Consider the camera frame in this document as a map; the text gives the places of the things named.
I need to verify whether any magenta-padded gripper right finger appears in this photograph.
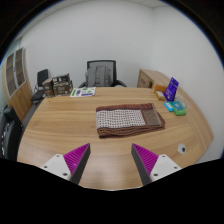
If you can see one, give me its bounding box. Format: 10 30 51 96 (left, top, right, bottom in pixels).
131 143 183 186

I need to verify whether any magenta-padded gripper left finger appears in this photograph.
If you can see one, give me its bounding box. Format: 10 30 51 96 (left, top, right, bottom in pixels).
40 143 92 185

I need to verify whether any brown patterned towel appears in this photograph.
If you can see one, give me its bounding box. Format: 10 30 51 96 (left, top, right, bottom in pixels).
95 102 166 139

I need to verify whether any small blue box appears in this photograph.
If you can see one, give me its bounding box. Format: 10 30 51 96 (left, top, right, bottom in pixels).
163 101 175 113

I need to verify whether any green box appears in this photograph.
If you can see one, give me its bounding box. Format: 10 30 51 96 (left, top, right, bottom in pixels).
170 100 188 117

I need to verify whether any small yellowish box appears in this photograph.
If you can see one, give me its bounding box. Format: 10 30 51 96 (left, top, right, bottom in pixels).
154 90 167 102

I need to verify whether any white green printed leaflet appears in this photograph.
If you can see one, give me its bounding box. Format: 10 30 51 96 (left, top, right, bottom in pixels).
69 87 97 98

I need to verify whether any clear plastic packet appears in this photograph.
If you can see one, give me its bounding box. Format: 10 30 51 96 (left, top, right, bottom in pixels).
174 94 188 109

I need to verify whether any black leather chair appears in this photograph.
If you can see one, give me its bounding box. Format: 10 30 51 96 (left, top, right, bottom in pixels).
0 104 24 162

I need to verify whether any orange box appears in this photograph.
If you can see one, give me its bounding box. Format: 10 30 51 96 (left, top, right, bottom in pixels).
152 83 168 94

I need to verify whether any purple standing card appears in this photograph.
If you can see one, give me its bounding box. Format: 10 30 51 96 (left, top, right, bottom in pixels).
163 77 180 102

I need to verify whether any small brown cardboard box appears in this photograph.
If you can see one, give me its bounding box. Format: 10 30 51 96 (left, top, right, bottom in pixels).
42 78 55 98

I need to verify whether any low wooden side cabinet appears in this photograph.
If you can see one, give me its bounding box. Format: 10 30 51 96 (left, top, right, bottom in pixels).
136 68 174 89

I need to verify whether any grey backpack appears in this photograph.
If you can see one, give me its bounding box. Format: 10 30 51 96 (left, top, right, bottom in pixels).
85 65 113 88

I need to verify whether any wooden shelf unit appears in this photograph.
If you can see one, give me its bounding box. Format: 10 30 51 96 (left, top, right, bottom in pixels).
1 47 34 122

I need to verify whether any small black chair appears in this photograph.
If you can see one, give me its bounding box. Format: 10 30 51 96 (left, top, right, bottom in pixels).
31 68 50 103

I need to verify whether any black mesh office chair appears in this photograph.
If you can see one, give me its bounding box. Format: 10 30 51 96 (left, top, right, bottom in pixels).
78 59 128 89

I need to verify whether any white round cable grommet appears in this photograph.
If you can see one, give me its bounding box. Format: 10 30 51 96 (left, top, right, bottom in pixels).
177 143 187 155

